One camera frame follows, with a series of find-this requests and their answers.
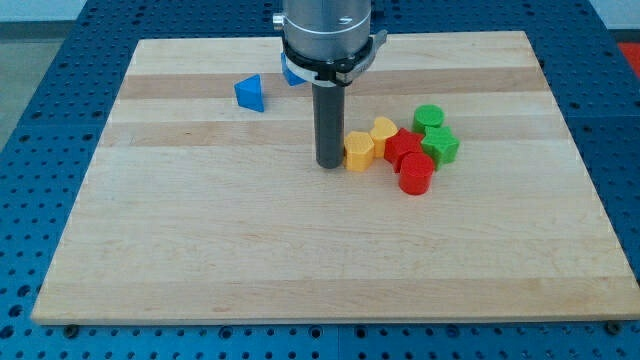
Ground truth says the blue block behind arm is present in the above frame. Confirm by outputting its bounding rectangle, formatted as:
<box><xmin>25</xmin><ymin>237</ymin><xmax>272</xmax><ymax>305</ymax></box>
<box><xmin>280</xmin><ymin>53</ymin><xmax>305</xmax><ymax>86</ymax></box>

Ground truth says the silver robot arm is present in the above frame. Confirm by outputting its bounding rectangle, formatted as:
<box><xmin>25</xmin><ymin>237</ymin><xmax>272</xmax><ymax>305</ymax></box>
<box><xmin>272</xmin><ymin>0</ymin><xmax>371</xmax><ymax>61</ymax></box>

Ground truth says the red star block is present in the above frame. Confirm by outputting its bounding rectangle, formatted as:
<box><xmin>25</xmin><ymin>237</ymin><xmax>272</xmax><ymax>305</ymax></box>
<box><xmin>384</xmin><ymin>128</ymin><xmax>424</xmax><ymax>173</ymax></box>

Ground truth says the green star block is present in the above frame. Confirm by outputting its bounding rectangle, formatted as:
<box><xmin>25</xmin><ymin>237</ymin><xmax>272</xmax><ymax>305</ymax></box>
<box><xmin>421</xmin><ymin>126</ymin><xmax>460</xmax><ymax>170</ymax></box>

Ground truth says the yellow pentagon block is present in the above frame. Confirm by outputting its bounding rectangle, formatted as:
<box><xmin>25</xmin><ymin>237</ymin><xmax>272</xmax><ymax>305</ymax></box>
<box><xmin>344</xmin><ymin>131</ymin><xmax>375</xmax><ymax>172</ymax></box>

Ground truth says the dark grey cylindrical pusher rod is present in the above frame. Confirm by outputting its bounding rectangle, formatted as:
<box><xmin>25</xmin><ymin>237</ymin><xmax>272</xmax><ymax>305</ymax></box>
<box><xmin>312</xmin><ymin>85</ymin><xmax>345</xmax><ymax>169</ymax></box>

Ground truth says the yellow heart block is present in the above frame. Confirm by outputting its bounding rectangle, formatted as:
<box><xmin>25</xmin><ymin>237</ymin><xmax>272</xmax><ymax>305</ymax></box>
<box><xmin>369</xmin><ymin>116</ymin><xmax>398</xmax><ymax>158</ymax></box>

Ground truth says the red cylinder block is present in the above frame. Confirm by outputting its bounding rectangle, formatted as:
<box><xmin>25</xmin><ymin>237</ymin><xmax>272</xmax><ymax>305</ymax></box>
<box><xmin>399</xmin><ymin>153</ymin><xmax>435</xmax><ymax>195</ymax></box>

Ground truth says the blue triangle block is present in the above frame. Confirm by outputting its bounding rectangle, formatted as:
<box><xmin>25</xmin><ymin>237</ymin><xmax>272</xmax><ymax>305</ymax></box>
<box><xmin>234</xmin><ymin>74</ymin><xmax>264</xmax><ymax>112</ymax></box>

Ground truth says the wooden board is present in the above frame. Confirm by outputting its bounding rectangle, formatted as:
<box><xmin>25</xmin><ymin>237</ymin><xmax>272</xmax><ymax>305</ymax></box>
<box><xmin>32</xmin><ymin>31</ymin><xmax>639</xmax><ymax>325</ymax></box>

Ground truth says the green cylinder block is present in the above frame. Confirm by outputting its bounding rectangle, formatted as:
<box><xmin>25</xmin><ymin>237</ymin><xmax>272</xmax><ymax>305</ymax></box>
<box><xmin>412</xmin><ymin>104</ymin><xmax>445</xmax><ymax>133</ymax></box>

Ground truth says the black clamp ring with band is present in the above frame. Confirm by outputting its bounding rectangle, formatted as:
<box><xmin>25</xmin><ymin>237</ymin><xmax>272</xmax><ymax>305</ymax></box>
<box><xmin>280</xmin><ymin>29</ymin><xmax>389</xmax><ymax>88</ymax></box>

